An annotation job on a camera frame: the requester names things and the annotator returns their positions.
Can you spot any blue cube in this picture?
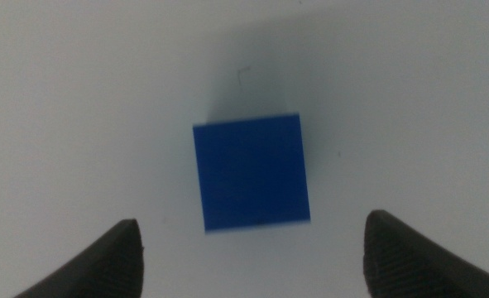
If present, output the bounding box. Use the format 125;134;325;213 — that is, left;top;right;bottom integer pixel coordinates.
192;112;312;233

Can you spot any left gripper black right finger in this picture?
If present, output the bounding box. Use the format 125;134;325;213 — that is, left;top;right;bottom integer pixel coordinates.
362;209;489;298

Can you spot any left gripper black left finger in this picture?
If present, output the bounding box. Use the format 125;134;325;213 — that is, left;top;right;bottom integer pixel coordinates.
14;218;145;298

